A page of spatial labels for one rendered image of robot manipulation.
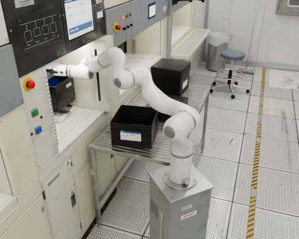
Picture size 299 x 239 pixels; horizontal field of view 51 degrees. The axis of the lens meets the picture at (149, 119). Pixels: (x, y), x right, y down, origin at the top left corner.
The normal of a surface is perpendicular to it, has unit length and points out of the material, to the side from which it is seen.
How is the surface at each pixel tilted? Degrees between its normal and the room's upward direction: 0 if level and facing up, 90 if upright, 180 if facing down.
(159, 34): 90
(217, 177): 0
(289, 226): 0
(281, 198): 0
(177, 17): 90
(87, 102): 90
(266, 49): 90
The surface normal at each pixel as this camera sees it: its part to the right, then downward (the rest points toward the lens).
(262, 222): 0.00, -0.88
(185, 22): -0.33, 0.45
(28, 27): 0.94, 0.16
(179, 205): 0.43, 0.43
